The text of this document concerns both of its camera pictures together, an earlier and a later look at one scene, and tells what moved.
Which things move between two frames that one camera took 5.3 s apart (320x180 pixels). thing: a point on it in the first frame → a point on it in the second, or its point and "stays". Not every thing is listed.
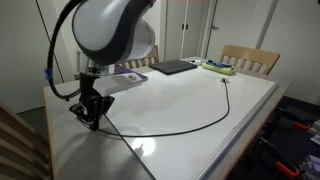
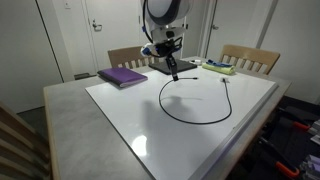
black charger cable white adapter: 224,79 → 225,80
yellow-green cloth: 219,69 stays
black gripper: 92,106 → 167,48
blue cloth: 219,64 stays
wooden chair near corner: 24,153 stays
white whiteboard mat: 179,125 stays
